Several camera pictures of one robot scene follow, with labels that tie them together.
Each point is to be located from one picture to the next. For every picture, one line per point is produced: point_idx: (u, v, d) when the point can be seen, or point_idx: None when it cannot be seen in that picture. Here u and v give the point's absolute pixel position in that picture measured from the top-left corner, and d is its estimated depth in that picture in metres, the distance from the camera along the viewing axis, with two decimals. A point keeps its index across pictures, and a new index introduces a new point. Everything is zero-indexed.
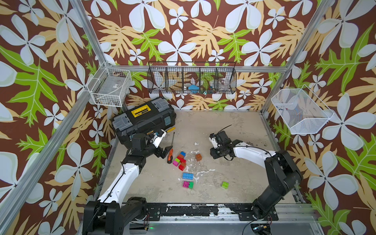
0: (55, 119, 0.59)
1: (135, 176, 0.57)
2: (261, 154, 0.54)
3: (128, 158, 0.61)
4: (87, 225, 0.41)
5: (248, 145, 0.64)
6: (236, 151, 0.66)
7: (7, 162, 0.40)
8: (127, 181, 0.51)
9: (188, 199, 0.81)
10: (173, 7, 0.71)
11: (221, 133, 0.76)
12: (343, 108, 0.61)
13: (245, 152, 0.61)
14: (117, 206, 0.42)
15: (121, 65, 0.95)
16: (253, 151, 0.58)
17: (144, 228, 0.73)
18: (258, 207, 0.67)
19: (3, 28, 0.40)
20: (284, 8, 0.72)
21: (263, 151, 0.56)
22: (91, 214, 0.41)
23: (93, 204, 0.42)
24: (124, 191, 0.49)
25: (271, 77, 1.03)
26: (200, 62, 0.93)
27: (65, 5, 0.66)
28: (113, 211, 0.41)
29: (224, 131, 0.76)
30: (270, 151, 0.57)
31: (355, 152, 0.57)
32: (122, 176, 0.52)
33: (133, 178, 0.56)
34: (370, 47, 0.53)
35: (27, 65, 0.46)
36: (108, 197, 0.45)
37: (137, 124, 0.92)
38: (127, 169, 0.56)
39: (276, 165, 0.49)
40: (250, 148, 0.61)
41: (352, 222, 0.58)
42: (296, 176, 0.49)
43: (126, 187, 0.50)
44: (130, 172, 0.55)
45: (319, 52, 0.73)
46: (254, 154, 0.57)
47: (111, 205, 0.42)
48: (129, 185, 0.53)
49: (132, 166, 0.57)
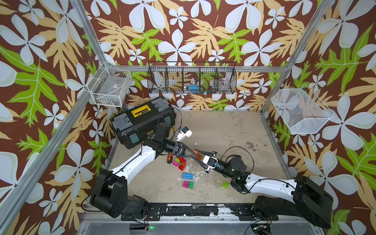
0: (55, 119, 0.59)
1: (150, 160, 0.59)
2: (283, 190, 0.48)
3: (149, 141, 0.63)
4: (96, 189, 0.44)
5: (260, 177, 0.57)
6: (250, 188, 0.59)
7: (7, 162, 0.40)
8: (141, 162, 0.53)
9: (187, 199, 0.80)
10: (173, 7, 0.71)
11: (243, 167, 0.58)
12: (343, 108, 0.61)
13: (259, 187, 0.56)
14: (123, 183, 0.43)
15: (121, 65, 0.95)
16: (270, 185, 0.53)
17: (144, 228, 0.73)
18: (260, 211, 0.66)
19: (3, 28, 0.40)
20: (284, 8, 0.72)
21: (282, 182, 0.50)
22: (102, 181, 0.44)
23: (106, 173, 0.45)
24: (135, 171, 0.51)
25: (271, 77, 1.03)
26: (200, 62, 0.93)
27: (65, 5, 0.66)
28: (120, 186, 0.42)
29: (244, 165, 0.59)
30: (290, 181, 0.49)
31: (355, 152, 0.57)
32: (137, 156, 0.54)
33: (147, 162, 0.57)
34: (370, 47, 0.53)
35: (27, 65, 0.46)
36: (120, 171, 0.47)
37: (136, 124, 0.92)
38: (144, 151, 0.57)
39: (306, 199, 0.44)
40: (266, 181, 0.55)
41: (352, 222, 0.58)
42: (329, 200, 0.45)
43: (138, 167, 0.52)
44: (147, 154, 0.56)
45: (319, 52, 0.73)
46: (274, 190, 0.51)
47: (119, 179, 0.44)
48: (142, 167, 0.54)
49: (151, 150, 0.58)
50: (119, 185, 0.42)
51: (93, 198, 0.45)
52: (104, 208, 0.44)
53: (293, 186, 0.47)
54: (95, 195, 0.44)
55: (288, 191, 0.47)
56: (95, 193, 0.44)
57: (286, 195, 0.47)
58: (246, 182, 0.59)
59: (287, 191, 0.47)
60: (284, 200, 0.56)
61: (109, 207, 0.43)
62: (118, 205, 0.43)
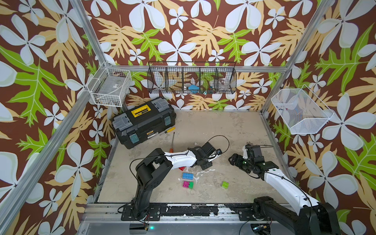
0: (55, 119, 0.59)
1: (190, 164, 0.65)
2: (297, 198, 0.46)
3: (194, 149, 0.70)
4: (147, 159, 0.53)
5: (285, 177, 0.55)
6: (268, 176, 0.58)
7: (7, 162, 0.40)
8: (184, 161, 0.60)
9: (188, 199, 0.81)
10: (173, 7, 0.71)
11: (256, 148, 0.67)
12: (343, 108, 0.61)
13: (277, 183, 0.54)
14: (169, 166, 0.49)
15: (121, 65, 0.95)
16: (288, 187, 0.50)
17: (144, 228, 0.73)
18: (257, 204, 0.68)
19: (3, 28, 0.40)
20: (284, 8, 0.72)
21: (303, 194, 0.47)
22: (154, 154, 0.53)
23: (159, 152, 0.53)
24: (177, 165, 0.58)
25: (271, 77, 1.03)
26: (200, 62, 0.93)
27: (65, 5, 0.66)
28: (166, 167, 0.49)
29: (259, 148, 0.68)
30: (312, 199, 0.45)
31: (355, 152, 0.57)
32: (183, 154, 0.61)
33: (187, 164, 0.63)
34: (370, 47, 0.53)
35: (27, 65, 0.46)
36: (169, 156, 0.54)
37: (137, 124, 0.92)
38: (189, 154, 0.63)
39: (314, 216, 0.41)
40: (287, 181, 0.53)
41: (352, 223, 0.58)
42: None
43: (180, 164, 0.59)
44: (190, 158, 0.62)
45: (319, 52, 0.73)
46: (289, 194, 0.49)
47: (166, 162, 0.50)
48: (181, 166, 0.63)
49: (194, 156, 0.65)
50: (165, 166, 0.50)
51: (140, 165, 0.53)
52: (142, 178, 0.51)
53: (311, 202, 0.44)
54: (144, 163, 0.53)
55: (301, 202, 0.45)
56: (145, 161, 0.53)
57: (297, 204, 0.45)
58: (269, 171, 0.59)
59: (300, 201, 0.45)
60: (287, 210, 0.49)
61: (146, 179, 0.50)
62: (153, 182, 0.50)
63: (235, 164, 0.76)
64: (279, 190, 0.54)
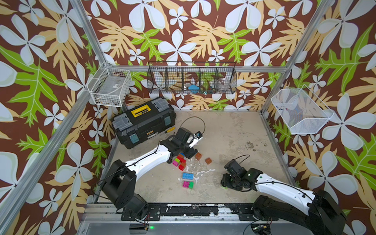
0: (55, 119, 0.59)
1: (162, 160, 0.58)
2: (298, 199, 0.46)
3: (166, 142, 0.63)
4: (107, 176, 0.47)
5: (273, 180, 0.56)
6: (260, 186, 0.57)
7: (7, 162, 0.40)
8: (155, 160, 0.53)
9: (187, 199, 0.80)
10: (173, 7, 0.71)
11: (233, 164, 0.68)
12: (343, 108, 0.61)
13: (270, 189, 0.54)
14: (132, 177, 0.44)
15: (121, 65, 0.95)
16: (284, 191, 0.50)
17: (144, 228, 0.73)
18: (258, 209, 0.67)
19: (3, 28, 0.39)
20: (284, 8, 0.72)
21: (299, 191, 0.48)
22: (115, 169, 0.46)
23: (119, 164, 0.46)
24: (147, 167, 0.51)
25: (271, 77, 1.03)
26: (200, 62, 0.93)
27: (65, 5, 0.66)
28: (129, 180, 0.43)
29: (235, 162, 0.68)
30: (307, 192, 0.47)
31: (355, 152, 0.57)
32: (152, 154, 0.54)
33: (159, 161, 0.57)
34: (370, 47, 0.53)
35: (27, 65, 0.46)
36: (132, 165, 0.48)
37: (137, 124, 0.92)
38: (158, 151, 0.57)
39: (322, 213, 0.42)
40: (279, 185, 0.53)
41: (352, 223, 0.58)
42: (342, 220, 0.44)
43: (151, 165, 0.52)
44: (161, 154, 0.56)
45: (319, 51, 0.73)
46: (288, 197, 0.49)
47: (129, 174, 0.44)
48: (154, 164, 0.55)
49: (165, 151, 0.58)
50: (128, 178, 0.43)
51: (103, 184, 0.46)
52: (110, 198, 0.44)
53: (310, 197, 0.45)
54: (105, 182, 0.47)
55: (304, 201, 0.45)
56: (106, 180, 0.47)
57: (300, 204, 0.46)
58: (257, 181, 0.58)
59: (303, 201, 0.45)
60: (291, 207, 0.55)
61: (115, 197, 0.45)
62: (124, 197, 0.44)
63: (227, 185, 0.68)
64: (275, 194, 0.53)
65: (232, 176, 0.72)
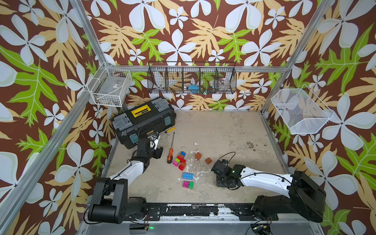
0: (55, 119, 0.59)
1: (140, 171, 0.62)
2: (279, 184, 0.48)
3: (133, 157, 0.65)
4: (95, 199, 0.44)
5: (255, 172, 0.57)
6: (245, 180, 0.59)
7: (7, 162, 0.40)
8: (133, 171, 0.56)
9: (187, 199, 0.80)
10: (173, 7, 0.71)
11: (218, 164, 0.69)
12: (343, 108, 0.61)
13: (255, 181, 0.55)
14: (124, 183, 0.45)
15: (121, 65, 0.95)
16: (266, 180, 0.52)
17: (144, 228, 0.73)
18: (259, 210, 0.66)
19: (3, 28, 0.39)
20: (284, 8, 0.72)
21: (278, 177, 0.50)
22: (101, 187, 0.45)
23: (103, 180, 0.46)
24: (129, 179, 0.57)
25: (271, 77, 1.03)
26: (200, 62, 0.93)
27: (65, 5, 0.66)
28: (122, 186, 0.45)
29: (220, 162, 0.70)
30: (285, 176, 0.49)
31: (355, 152, 0.57)
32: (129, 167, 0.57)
33: (138, 172, 0.61)
34: (370, 47, 0.53)
35: (26, 65, 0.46)
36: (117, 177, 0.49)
37: (137, 124, 0.92)
38: (134, 163, 0.61)
39: (301, 193, 0.43)
40: (261, 175, 0.54)
41: (352, 222, 0.58)
42: (321, 195, 0.46)
43: (131, 177, 0.54)
44: (137, 165, 0.60)
45: (319, 51, 0.73)
46: (270, 184, 0.50)
47: (119, 181, 0.46)
48: (134, 176, 0.57)
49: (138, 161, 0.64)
50: (120, 185, 0.45)
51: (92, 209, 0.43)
52: (105, 218, 0.42)
53: (288, 180, 0.47)
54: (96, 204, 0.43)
55: (284, 185, 0.47)
56: (95, 202, 0.43)
57: (281, 189, 0.47)
58: (241, 175, 0.59)
59: (283, 185, 0.47)
60: (280, 198, 0.56)
61: (112, 214, 0.42)
62: (121, 209, 0.43)
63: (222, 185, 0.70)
64: (259, 184, 0.55)
65: (221, 176, 0.74)
